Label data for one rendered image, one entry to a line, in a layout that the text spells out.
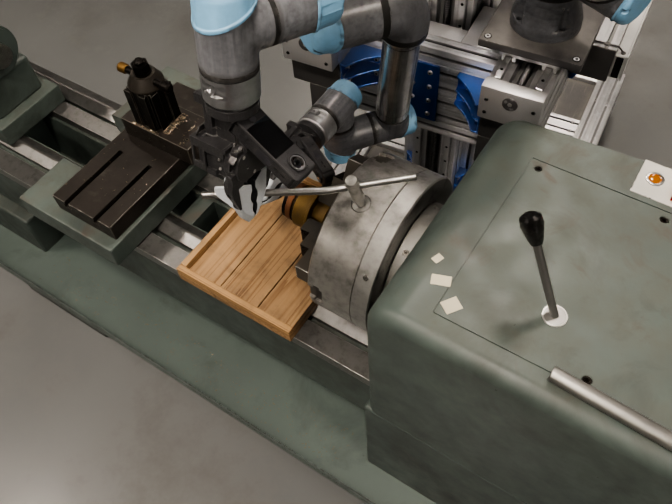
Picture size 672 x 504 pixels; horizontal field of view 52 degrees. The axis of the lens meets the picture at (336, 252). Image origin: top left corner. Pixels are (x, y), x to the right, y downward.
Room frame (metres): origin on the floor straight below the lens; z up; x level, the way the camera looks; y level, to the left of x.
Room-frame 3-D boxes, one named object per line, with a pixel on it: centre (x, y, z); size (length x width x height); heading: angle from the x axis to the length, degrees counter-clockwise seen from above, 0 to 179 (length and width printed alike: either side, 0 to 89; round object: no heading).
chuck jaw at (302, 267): (0.71, 0.04, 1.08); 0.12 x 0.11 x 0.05; 142
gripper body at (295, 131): (0.99, 0.07, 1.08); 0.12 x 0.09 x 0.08; 142
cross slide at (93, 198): (1.14, 0.42, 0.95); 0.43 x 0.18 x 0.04; 142
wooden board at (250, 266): (0.89, 0.12, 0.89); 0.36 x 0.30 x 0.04; 142
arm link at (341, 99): (1.11, -0.03, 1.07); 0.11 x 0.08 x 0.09; 142
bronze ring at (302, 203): (0.83, 0.04, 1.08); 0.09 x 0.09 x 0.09; 52
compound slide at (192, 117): (1.18, 0.36, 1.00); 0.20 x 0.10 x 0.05; 52
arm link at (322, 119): (1.05, 0.02, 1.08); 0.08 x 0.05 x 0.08; 52
